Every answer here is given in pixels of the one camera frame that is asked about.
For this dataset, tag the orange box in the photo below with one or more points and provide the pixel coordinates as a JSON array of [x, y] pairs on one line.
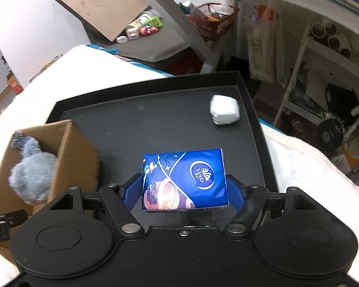
[[15, 85]]

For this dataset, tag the grey knit toy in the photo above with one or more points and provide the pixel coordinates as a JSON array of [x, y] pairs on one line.
[[30, 148]]

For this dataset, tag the black tray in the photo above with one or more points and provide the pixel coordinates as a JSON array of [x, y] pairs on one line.
[[155, 125]]

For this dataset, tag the white yellow can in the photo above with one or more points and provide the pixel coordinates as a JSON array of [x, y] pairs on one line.
[[145, 18]]

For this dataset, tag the pink toy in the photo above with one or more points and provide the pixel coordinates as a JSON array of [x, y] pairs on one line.
[[148, 30]]

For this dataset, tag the white wrapped packet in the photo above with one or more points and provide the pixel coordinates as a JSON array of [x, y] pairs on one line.
[[224, 109]]

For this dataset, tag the grey fluffy plush toy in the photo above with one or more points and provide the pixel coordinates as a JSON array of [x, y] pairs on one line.
[[33, 176]]

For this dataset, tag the small white adapter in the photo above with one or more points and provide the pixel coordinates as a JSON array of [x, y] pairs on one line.
[[121, 39]]

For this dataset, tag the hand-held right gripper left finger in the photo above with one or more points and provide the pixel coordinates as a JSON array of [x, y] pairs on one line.
[[131, 194]]

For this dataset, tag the green toy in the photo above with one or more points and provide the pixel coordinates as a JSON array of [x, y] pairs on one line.
[[155, 21]]

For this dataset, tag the black box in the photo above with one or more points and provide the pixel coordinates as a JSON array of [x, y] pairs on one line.
[[341, 98]]

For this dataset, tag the cardboard box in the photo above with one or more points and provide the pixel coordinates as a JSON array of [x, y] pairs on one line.
[[77, 155]]

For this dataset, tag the pale plastic bag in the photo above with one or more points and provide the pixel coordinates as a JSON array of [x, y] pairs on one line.
[[263, 50]]

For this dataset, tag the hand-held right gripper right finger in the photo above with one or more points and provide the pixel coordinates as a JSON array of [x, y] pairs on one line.
[[236, 194]]

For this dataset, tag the paper tube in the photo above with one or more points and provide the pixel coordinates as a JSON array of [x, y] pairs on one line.
[[331, 27], [334, 43], [318, 30], [345, 47]]

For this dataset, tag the white metal rack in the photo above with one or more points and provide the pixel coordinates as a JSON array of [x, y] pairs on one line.
[[293, 74]]

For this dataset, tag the blue tissue pack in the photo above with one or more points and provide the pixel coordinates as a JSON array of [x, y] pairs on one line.
[[182, 179]]

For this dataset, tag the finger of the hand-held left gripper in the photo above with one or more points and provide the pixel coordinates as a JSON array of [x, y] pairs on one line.
[[12, 216]]

